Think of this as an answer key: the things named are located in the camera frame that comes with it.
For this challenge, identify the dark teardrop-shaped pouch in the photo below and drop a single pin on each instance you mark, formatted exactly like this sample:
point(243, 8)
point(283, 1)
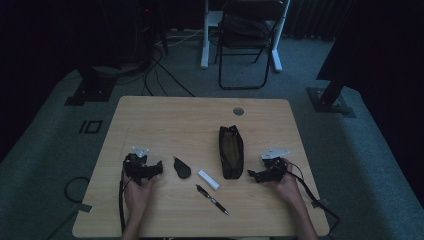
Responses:
point(182, 169)

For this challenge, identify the black stand base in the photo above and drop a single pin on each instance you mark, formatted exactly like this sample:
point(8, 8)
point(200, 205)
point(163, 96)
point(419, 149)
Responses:
point(91, 91)
point(328, 100)

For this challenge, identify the grey table grommet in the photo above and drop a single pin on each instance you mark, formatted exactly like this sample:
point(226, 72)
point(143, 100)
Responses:
point(238, 111)

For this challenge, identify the white eraser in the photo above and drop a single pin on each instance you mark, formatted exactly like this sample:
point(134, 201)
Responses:
point(209, 179)

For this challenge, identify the black pen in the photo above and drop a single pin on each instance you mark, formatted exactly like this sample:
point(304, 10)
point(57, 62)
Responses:
point(212, 199)

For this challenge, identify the black folding chair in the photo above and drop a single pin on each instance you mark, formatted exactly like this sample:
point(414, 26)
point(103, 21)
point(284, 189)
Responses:
point(245, 33)

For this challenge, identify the grey tape strip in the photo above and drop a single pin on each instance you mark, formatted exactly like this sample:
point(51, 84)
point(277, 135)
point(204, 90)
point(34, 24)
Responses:
point(320, 203)
point(81, 208)

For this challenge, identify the dark equipment rack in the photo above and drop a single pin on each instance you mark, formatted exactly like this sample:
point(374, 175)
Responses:
point(148, 33)

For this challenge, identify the person's left hand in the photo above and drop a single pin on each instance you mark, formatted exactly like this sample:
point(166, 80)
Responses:
point(136, 196)

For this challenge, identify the person's right hand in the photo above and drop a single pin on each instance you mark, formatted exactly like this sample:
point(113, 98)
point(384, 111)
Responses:
point(290, 190)

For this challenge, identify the black pencil case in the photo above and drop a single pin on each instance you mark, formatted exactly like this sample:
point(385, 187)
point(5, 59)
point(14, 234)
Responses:
point(231, 153)

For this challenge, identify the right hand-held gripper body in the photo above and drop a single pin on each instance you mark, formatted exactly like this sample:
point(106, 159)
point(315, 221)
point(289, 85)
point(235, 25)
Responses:
point(276, 170)

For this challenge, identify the white desk frame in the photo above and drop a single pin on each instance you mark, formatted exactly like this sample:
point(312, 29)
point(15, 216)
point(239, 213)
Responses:
point(205, 50)

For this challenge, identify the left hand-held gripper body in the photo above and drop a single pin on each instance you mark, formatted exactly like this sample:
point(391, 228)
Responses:
point(135, 168)

